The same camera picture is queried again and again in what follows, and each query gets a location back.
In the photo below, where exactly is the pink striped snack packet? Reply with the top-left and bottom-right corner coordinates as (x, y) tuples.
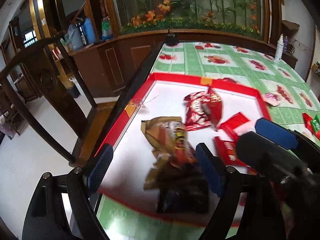
(213, 137), (247, 167)

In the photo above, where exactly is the long red snack packet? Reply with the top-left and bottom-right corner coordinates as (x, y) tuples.
(302, 113), (320, 140)

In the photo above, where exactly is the green snack packet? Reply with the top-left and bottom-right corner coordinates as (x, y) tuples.
(310, 115), (320, 133)

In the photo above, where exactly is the dark red snack packet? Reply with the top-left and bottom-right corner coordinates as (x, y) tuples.
(156, 163), (209, 214)

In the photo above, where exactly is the pink white snack packet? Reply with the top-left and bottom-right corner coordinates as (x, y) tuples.
(261, 93), (281, 107)

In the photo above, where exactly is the brown gold snack bag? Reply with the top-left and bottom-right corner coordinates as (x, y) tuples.
(140, 116), (197, 190)

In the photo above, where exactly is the red white lattice snack bag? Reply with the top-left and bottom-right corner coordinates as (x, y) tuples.
(183, 91), (211, 131)

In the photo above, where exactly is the red flower print snack bag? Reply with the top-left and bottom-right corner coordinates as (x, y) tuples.
(206, 88), (223, 130)

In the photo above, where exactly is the green fruit print tablecloth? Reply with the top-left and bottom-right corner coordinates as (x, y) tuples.
(97, 42), (319, 239)

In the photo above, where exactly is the red and white box lid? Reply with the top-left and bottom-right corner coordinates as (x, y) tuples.
(93, 73), (272, 228)

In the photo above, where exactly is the white spray bottle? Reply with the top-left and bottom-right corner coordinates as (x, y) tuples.
(274, 34), (284, 62)

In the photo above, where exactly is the dark wooden chair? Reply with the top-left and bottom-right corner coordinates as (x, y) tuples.
(1, 36), (97, 167)

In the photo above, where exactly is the small black table object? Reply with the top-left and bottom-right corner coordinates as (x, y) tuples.
(165, 33), (179, 47)

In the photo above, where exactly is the flower mural glass panel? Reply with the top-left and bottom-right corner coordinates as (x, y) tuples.
(113, 0), (264, 40)

